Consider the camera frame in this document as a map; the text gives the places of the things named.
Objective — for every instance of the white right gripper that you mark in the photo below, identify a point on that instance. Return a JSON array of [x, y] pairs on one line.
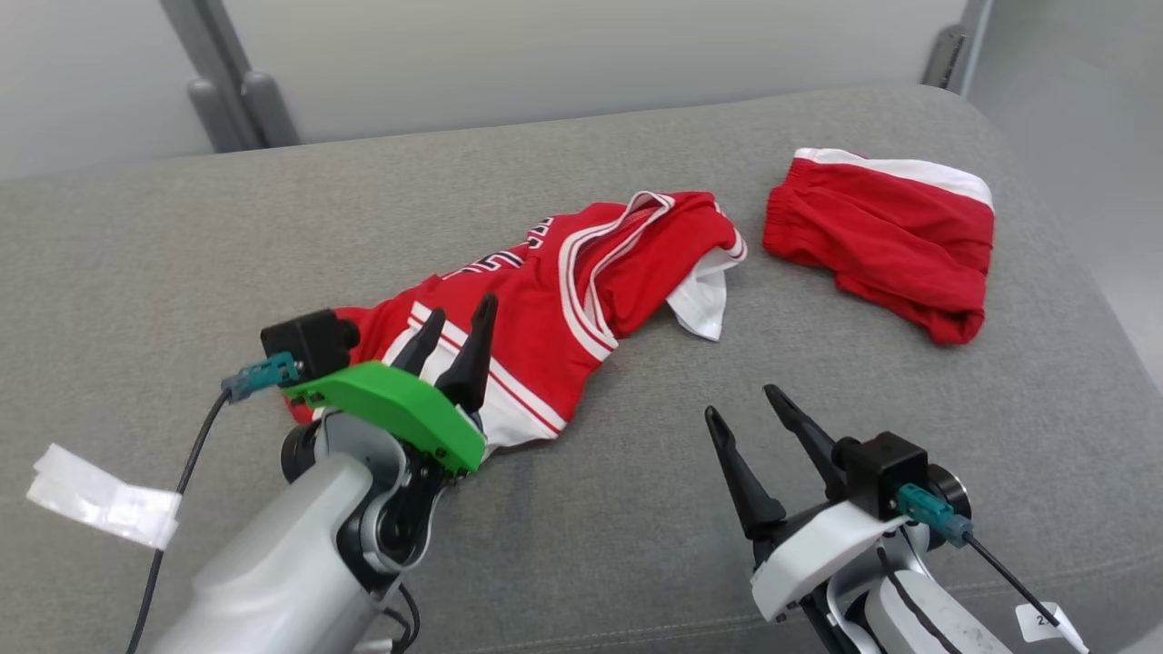
[[818, 554]]

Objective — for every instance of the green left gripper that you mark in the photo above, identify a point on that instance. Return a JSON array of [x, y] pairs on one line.
[[400, 404]]

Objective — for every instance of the red and white jersey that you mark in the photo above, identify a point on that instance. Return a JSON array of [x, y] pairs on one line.
[[545, 309]]

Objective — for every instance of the red shorts with white stripe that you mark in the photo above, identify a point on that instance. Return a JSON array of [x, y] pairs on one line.
[[890, 245]]

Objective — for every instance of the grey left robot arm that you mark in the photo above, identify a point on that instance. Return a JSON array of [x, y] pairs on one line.
[[291, 563]]

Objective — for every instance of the grey fabric sofa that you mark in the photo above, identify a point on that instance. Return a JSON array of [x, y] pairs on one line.
[[636, 454]]

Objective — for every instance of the white tape tag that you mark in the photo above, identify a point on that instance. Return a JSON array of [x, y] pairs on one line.
[[100, 498]]

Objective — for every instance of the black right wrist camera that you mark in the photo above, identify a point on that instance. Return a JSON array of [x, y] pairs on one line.
[[881, 472]]

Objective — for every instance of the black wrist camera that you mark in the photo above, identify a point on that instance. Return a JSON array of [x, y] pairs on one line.
[[881, 472], [304, 343]]

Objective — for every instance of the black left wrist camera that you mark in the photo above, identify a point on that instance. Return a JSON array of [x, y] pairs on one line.
[[304, 343]]

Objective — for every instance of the grey metal frame legs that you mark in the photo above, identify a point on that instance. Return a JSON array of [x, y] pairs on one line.
[[236, 100]]

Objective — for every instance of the dark grey metal post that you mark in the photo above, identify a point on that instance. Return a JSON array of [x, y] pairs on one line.
[[949, 54]]

